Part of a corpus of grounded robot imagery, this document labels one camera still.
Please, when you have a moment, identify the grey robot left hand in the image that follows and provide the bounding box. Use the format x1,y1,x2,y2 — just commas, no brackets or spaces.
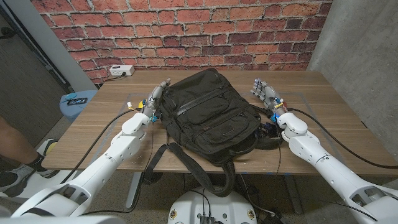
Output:
141,78,172,118

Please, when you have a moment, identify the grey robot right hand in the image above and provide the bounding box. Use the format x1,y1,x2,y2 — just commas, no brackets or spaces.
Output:
250,78,289,118

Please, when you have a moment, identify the black backpack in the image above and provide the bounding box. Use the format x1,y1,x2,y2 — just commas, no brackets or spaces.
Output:
142,67,285,198

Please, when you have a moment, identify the white power strip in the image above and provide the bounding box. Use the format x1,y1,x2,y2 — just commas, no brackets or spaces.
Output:
109,64,136,77

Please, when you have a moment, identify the black phone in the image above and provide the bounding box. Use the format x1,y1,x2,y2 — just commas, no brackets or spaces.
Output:
67,97,88,106

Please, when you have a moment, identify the blue stool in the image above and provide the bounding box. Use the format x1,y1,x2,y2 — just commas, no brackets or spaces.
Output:
58,90,99,123

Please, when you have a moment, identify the grey table leg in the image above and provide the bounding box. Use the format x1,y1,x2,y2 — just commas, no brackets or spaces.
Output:
126,172,142,209
284,174,304,215

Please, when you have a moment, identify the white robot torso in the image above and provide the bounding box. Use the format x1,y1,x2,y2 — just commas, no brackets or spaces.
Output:
167,186,258,224

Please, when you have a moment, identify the person's bare leg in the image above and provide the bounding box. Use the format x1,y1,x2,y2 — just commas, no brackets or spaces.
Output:
0,115,47,175

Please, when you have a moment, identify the grey sneaker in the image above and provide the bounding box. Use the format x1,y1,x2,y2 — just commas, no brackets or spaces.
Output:
0,164,59,198

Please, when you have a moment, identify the thin black left wrist cable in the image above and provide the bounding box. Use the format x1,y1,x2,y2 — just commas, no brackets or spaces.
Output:
83,119,155,216

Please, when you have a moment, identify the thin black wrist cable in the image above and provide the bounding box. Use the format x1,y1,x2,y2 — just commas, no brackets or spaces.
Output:
83,119,155,216
274,120,282,174

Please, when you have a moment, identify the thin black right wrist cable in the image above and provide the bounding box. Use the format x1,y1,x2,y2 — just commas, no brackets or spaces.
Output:
274,120,282,174

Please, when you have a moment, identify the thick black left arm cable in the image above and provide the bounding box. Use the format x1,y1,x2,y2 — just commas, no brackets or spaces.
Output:
60,108,137,184

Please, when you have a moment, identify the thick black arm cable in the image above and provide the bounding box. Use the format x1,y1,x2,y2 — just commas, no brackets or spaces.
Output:
60,108,137,184
287,107,398,170

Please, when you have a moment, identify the brick wall print backdrop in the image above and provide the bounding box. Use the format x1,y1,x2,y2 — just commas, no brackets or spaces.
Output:
30,0,333,85

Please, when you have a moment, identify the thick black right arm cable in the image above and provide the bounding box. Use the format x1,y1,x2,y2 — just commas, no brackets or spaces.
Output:
287,107,398,170

